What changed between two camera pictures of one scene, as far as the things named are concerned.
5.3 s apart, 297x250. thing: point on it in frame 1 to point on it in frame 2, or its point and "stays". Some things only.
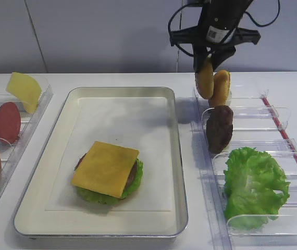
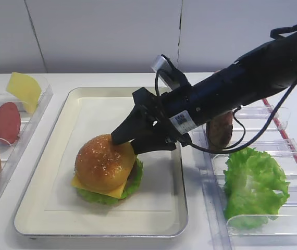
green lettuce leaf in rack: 251,178 stays
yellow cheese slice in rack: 26,88 stays
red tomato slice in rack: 8,122 stays
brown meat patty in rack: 219,127 stays
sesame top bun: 205,78 to 100,164
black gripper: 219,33 to 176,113
